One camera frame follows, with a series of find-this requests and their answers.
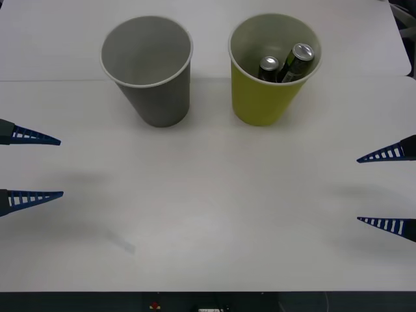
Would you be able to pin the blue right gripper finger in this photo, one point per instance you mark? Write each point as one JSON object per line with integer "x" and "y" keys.
{"x": 398, "y": 226}
{"x": 395, "y": 152}

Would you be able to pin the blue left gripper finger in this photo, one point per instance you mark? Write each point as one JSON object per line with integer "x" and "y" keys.
{"x": 29, "y": 199}
{"x": 32, "y": 137}

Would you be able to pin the black can with green patch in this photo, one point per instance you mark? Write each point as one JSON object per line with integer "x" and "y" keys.
{"x": 294, "y": 66}

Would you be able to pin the grey plastic bin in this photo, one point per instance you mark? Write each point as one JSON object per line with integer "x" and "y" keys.
{"x": 156, "y": 97}

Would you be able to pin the yellow-green plastic bin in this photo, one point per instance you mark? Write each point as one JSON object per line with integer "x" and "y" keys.
{"x": 260, "y": 100}

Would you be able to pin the dark can with silver top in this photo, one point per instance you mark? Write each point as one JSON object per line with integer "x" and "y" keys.
{"x": 268, "y": 66}

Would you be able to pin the red button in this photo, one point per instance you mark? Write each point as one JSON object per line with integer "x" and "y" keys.
{"x": 154, "y": 305}

